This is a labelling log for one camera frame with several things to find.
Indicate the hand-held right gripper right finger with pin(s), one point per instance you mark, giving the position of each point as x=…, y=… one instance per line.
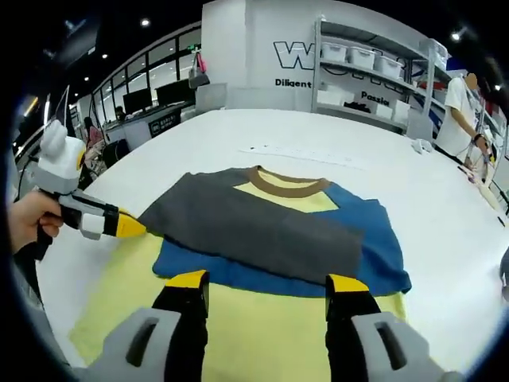
x=350, y=318

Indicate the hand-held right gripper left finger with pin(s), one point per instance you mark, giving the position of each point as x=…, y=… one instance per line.
x=183, y=318

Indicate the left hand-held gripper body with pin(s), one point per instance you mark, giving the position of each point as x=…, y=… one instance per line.
x=59, y=163

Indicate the yellow garment grey blue sleeves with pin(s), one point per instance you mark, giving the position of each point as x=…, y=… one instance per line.
x=258, y=231

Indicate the person's left hand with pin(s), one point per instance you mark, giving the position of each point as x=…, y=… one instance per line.
x=28, y=223

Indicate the black computer monitor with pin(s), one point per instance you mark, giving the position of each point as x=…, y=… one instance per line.
x=175, y=92
x=137, y=101

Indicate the black cabinet white label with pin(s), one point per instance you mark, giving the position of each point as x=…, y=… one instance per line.
x=165, y=125

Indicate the black hanging banner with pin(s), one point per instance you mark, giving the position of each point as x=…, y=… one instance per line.
x=75, y=40

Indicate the grey chair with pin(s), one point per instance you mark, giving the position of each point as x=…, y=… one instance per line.
x=212, y=97
x=420, y=128

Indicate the grey hanging handbag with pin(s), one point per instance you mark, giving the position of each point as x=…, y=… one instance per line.
x=198, y=77

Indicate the grey curved tool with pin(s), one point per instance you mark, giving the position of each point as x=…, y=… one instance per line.
x=505, y=268

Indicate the beige flat board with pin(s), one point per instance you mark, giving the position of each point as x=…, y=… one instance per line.
x=481, y=187

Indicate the white crumpled cloth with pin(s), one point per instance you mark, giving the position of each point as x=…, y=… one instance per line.
x=421, y=146

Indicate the white shelf box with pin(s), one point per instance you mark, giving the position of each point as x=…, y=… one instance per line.
x=401, y=110
x=336, y=99

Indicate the grey metal shelving unit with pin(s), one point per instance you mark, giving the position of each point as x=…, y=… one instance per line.
x=374, y=87

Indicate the white storage bin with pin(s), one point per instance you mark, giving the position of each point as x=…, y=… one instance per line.
x=361, y=57
x=389, y=65
x=334, y=51

